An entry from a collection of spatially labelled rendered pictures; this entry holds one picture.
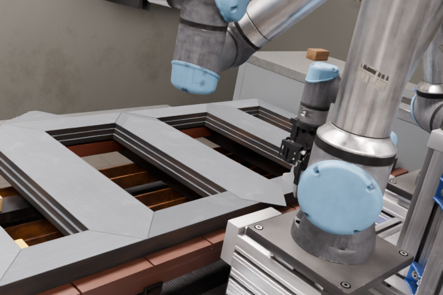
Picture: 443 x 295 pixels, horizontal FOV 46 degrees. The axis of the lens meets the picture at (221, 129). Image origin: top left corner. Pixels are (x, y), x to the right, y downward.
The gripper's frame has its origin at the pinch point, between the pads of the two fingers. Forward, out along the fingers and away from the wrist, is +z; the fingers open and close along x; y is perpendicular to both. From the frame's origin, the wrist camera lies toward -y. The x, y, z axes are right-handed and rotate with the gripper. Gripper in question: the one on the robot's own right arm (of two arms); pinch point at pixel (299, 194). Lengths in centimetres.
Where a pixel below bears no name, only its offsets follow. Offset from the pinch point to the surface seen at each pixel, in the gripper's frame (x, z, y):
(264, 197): 1.5, 5.4, 9.9
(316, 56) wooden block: -121, -15, 79
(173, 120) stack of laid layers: -20, 7, 73
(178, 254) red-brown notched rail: 36.8, 9.7, 5.8
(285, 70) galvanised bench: -83, -11, 71
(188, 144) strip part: -4.9, 5.4, 48.7
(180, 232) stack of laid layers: 33.6, 6.6, 9.4
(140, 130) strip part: 3, 5, 65
